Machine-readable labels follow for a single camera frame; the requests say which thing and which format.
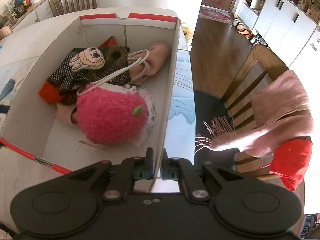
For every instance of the brown hair scrunchie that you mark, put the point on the brown hair scrunchie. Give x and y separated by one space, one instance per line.
115 59

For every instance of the blue print table mat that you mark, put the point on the blue print table mat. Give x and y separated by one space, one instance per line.
173 93

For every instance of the wooden chair at wall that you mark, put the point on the wooden chair at wall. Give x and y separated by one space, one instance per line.
61 7

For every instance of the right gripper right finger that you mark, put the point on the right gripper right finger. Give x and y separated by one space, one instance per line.
169 167

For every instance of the cartoon print face mask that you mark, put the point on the cartoon print face mask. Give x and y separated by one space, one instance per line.
144 133

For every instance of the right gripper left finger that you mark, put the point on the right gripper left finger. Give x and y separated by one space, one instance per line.
143 167

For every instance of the yellow plastic bag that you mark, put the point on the yellow plastic bag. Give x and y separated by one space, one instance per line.
187 32

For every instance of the red patterned doormat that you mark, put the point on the red patterned doormat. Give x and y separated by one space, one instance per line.
215 14

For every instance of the low white sideboard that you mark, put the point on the low white sideboard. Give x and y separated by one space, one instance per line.
38 12

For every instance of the red cloth on chair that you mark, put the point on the red cloth on chair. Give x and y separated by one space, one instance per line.
290 162

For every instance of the white cabinet with shelves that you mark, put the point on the white cabinet with shelves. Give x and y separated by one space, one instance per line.
285 26

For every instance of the pink fuzzy plush pouch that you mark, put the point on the pink fuzzy plush pouch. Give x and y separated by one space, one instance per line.
110 114

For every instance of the pink fringed scarf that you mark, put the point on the pink fringed scarf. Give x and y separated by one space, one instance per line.
281 113

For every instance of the white red cardboard box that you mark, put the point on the white red cardboard box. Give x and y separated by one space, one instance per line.
81 88

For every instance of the black chair seat cushion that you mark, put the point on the black chair seat cushion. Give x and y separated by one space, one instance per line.
212 120

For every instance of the pink wool hat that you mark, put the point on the pink wool hat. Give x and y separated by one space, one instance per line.
158 54

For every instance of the cartoon face plush charm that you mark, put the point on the cartoon face plush charm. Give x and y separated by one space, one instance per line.
89 59

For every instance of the orange red cloth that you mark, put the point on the orange red cloth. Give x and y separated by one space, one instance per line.
50 94

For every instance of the wooden chair with scarf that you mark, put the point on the wooden chair with scarf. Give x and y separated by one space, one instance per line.
272 66

